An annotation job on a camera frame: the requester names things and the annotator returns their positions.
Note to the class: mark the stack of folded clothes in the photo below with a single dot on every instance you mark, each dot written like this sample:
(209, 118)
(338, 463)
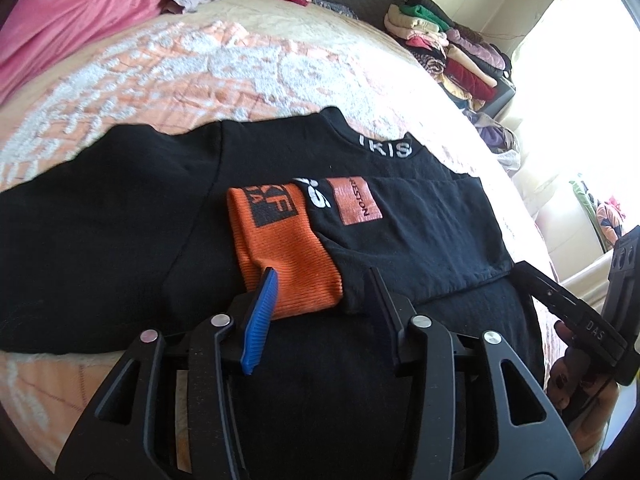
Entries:
(450, 45)

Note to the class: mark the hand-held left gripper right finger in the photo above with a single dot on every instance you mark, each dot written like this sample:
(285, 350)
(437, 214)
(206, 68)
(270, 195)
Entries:
(381, 305)

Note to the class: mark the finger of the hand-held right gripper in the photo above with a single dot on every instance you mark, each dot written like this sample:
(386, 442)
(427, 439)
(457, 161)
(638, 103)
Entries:
(565, 305)

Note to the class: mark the white bag of clothes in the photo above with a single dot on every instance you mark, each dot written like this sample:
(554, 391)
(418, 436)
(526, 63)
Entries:
(495, 135)

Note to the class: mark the black sweater with orange cuffs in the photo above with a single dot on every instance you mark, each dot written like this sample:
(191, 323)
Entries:
(125, 210)

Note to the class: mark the cream curtain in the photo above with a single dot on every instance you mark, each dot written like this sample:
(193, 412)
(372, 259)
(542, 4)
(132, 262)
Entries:
(575, 85)

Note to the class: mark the person's right hand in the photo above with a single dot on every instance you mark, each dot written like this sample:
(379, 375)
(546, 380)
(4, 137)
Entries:
(580, 400)

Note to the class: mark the dark patterned cloth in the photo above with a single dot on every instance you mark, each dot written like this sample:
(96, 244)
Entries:
(340, 9)

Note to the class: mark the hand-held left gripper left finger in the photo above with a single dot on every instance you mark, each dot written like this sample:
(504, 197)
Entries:
(257, 320)

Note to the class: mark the pink blanket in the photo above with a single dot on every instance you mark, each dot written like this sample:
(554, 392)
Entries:
(65, 15)

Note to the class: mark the grey bedside cabinet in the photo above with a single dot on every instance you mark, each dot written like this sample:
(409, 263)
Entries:
(502, 97)

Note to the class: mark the floral printed cloth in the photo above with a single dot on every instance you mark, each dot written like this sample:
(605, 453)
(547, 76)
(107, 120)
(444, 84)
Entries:
(607, 225)

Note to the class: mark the peach patterned bed blanket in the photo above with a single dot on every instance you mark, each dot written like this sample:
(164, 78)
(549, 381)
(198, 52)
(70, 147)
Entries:
(200, 75)

